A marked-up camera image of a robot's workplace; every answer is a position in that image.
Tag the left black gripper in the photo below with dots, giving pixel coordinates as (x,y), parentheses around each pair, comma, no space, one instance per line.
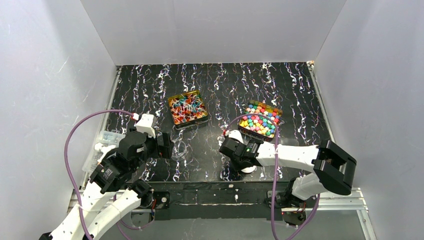
(164,145)

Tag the clear plastic jar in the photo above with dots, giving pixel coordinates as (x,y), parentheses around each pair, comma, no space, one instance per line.
(179,150)

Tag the tin tray of lollipops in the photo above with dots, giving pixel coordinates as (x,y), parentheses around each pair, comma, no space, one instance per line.
(188,109)

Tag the white round jar lid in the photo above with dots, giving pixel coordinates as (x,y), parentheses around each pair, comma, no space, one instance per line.
(249,170)

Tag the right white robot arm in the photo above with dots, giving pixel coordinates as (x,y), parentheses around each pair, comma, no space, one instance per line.
(330,168)

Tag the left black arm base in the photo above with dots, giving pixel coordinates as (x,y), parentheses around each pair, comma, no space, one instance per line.
(157,200)

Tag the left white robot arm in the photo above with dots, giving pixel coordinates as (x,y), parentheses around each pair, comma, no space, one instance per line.
(91,217)

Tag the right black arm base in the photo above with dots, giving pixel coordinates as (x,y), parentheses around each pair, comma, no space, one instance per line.
(293,209)

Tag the clear plastic box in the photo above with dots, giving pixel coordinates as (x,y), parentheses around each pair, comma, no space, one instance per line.
(103,143)

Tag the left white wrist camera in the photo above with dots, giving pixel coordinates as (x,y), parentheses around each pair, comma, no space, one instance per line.
(146,124)

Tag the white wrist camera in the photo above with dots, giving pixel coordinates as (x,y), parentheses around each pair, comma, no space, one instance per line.
(235,135)
(146,124)

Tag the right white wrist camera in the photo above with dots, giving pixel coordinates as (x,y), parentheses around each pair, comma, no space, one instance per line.
(235,135)

